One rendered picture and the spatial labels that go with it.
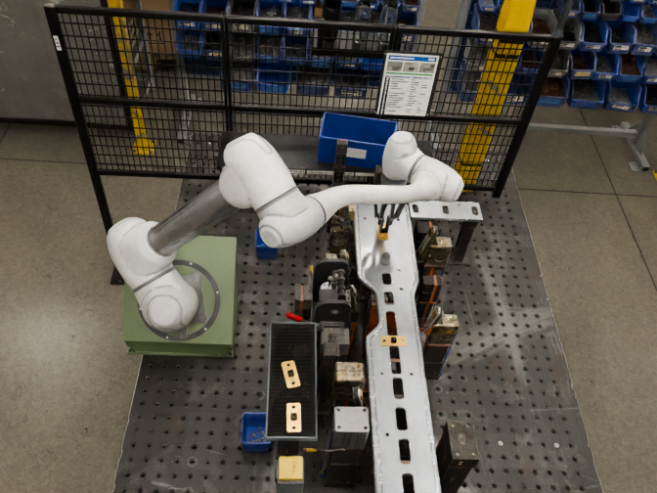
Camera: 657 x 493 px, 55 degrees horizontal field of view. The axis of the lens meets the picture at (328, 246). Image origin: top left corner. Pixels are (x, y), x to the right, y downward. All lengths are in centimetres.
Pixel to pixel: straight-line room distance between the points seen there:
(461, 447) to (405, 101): 140
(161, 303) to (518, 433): 131
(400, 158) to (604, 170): 282
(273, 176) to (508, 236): 156
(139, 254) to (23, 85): 237
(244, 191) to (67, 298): 203
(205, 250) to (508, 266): 132
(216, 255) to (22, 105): 236
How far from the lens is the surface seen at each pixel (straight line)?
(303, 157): 263
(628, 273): 411
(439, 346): 225
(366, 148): 255
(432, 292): 234
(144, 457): 227
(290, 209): 166
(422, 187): 198
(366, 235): 239
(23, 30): 403
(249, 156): 167
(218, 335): 232
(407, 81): 262
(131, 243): 206
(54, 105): 430
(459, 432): 198
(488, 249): 289
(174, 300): 205
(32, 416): 325
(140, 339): 237
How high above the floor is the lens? 276
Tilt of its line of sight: 49 degrees down
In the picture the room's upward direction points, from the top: 7 degrees clockwise
